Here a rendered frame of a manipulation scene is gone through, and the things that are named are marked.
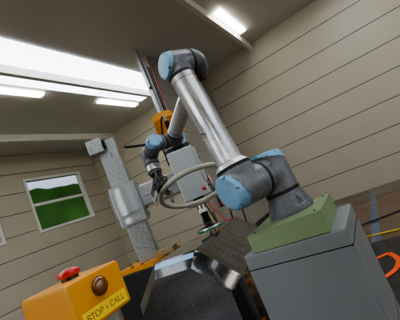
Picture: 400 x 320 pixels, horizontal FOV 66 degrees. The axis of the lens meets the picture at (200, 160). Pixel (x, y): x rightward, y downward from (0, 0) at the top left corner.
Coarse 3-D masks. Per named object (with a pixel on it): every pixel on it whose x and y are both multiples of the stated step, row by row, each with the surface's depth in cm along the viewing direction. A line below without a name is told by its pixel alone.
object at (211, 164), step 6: (210, 162) 171; (192, 168) 166; (198, 168) 167; (180, 174) 166; (186, 174) 166; (168, 180) 169; (174, 180) 168; (168, 186) 170; (162, 192) 174; (216, 192) 204; (162, 198) 179; (204, 198) 206; (210, 198) 206; (162, 204) 186; (168, 204) 192; (174, 204) 198; (180, 204) 201; (186, 204) 203; (192, 204) 205
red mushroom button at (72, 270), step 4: (68, 268) 54; (72, 268) 54; (76, 268) 54; (60, 272) 53; (64, 272) 53; (68, 272) 53; (72, 272) 53; (76, 272) 54; (60, 276) 52; (64, 276) 52; (68, 276) 53; (60, 280) 53
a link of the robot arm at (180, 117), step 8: (192, 48) 137; (200, 56) 136; (200, 64) 136; (200, 72) 140; (200, 80) 145; (176, 104) 164; (176, 112) 165; (184, 112) 162; (176, 120) 168; (184, 120) 168; (168, 128) 179; (176, 128) 172; (168, 136) 179; (176, 136) 177; (168, 144) 179; (176, 144) 183
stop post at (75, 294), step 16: (80, 272) 61; (96, 272) 52; (112, 272) 55; (48, 288) 54; (64, 288) 47; (80, 288) 48; (112, 288) 54; (32, 304) 50; (48, 304) 48; (64, 304) 47; (80, 304) 47; (96, 304) 50; (112, 304) 52
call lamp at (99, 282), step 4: (100, 276) 52; (96, 280) 51; (100, 280) 51; (104, 280) 52; (92, 284) 50; (96, 284) 50; (100, 284) 51; (104, 284) 51; (108, 284) 52; (92, 288) 50; (96, 288) 50; (100, 288) 50; (104, 288) 51; (96, 292) 50; (100, 292) 50; (104, 292) 51
